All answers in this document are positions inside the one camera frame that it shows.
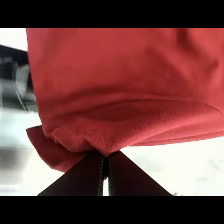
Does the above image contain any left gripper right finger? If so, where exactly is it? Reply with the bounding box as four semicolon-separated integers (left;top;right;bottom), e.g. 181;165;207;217
107;150;173;197

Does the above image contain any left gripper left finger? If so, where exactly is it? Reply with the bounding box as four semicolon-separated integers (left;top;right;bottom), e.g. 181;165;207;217
37;151;106;197

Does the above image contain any red T-shirt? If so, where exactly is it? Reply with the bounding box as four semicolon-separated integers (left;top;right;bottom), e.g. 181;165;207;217
25;27;224;174

